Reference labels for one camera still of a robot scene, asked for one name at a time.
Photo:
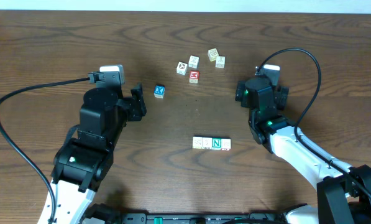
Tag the red M wooden block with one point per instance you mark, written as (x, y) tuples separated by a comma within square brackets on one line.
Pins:
[(194, 76)]

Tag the brown circle wooden block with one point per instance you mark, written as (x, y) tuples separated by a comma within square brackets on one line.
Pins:
[(181, 68)]

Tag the blue sided wooden block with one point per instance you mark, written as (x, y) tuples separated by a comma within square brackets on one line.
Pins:
[(193, 62)]

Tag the soccer ball wooden block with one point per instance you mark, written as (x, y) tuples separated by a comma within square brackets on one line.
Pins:
[(216, 144)]

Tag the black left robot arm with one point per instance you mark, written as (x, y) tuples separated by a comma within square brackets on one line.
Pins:
[(83, 161)]

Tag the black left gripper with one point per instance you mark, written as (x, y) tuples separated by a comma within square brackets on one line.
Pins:
[(135, 104)]

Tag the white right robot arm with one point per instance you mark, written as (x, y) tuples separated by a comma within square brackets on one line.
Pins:
[(343, 191)]

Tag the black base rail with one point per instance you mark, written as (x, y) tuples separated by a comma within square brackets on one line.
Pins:
[(100, 213)]

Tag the blue X wooden block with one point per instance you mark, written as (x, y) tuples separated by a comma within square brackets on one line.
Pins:
[(159, 91)]

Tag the plain engraved wooden block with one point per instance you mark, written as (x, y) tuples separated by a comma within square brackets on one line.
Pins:
[(220, 62)]

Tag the yellow sided wooden block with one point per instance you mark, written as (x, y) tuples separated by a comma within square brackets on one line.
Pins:
[(212, 54)]

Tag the yellow top wooden block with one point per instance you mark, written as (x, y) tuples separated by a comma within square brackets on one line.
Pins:
[(197, 142)]

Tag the red A wooden block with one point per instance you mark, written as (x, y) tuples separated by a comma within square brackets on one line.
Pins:
[(207, 143)]

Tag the red number 3 block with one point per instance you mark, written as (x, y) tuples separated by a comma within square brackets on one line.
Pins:
[(225, 144)]

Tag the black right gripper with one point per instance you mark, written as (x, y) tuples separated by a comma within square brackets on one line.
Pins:
[(242, 94)]

